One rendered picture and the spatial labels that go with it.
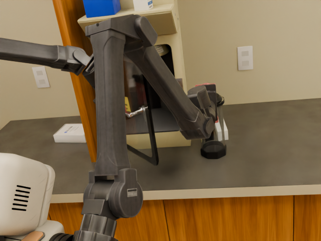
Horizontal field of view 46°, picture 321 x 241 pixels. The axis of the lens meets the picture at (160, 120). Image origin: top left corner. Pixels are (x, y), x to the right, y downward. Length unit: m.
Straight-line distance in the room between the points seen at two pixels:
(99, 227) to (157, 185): 0.63
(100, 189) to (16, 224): 0.17
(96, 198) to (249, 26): 1.26
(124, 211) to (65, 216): 0.79
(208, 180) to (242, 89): 0.71
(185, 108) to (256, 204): 0.51
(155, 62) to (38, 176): 0.38
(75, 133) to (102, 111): 0.98
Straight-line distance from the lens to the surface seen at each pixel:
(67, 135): 1.78
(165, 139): 1.57
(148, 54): 0.93
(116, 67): 0.83
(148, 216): 1.45
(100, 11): 1.33
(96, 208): 0.78
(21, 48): 1.19
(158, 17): 1.31
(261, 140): 1.59
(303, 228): 1.49
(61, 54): 1.20
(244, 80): 1.92
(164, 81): 0.97
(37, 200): 0.81
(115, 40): 0.83
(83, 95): 1.47
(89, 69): 1.23
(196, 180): 1.37
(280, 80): 1.94
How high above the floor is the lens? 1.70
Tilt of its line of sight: 25 degrees down
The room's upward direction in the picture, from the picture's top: 8 degrees counter-clockwise
